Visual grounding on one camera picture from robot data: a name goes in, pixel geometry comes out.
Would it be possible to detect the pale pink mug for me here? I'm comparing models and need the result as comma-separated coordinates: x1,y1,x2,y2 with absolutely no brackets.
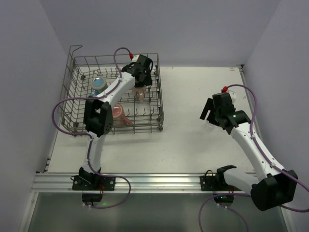
132,86,146,102

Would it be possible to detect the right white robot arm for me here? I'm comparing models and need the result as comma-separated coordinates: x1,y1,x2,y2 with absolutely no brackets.
200,92,298,211

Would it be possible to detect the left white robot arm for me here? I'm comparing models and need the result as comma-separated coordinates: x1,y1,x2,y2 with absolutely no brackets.
79,55,153,182

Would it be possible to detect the blue printed cup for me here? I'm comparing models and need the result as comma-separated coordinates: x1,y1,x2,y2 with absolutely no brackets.
90,76,108,97

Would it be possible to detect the salmon pink mug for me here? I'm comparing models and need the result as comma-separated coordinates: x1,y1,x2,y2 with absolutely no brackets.
112,103,132,126

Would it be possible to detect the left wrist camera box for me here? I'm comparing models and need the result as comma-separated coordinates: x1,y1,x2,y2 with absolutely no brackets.
131,54,140,62

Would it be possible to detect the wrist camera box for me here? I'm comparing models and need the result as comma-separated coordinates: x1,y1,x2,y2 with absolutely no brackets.
227,90,237,103
131,54,140,62

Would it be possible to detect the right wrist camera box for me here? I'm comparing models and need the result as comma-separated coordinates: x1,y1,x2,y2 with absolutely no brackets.
227,90,237,103

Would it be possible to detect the grey wire dish rack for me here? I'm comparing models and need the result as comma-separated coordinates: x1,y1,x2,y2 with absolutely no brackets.
57,45,164,134

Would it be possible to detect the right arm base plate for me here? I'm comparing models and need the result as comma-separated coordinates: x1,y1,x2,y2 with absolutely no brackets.
199,170,240,207

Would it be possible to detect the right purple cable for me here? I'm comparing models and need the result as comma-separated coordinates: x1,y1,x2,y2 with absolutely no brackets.
198,84,309,232

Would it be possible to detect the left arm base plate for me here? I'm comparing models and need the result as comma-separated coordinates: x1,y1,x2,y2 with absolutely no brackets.
70,174,116,206

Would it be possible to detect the aluminium mounting rail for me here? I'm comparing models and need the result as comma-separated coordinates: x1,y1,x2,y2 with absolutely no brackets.
31,172,285,194

